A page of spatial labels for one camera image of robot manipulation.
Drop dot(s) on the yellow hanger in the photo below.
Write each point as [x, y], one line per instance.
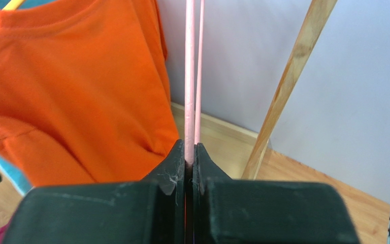
[13, 5]

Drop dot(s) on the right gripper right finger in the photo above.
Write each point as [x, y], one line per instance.
[227, 210]

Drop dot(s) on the pink wire hanger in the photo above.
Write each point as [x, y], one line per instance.
[192, 82]

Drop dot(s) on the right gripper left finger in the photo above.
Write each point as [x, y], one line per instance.
[151, 210]

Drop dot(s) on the wooden clothes rack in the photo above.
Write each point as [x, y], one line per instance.
[369, 215]

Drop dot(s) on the orange t shirt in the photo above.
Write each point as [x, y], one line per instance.
[84, 91]

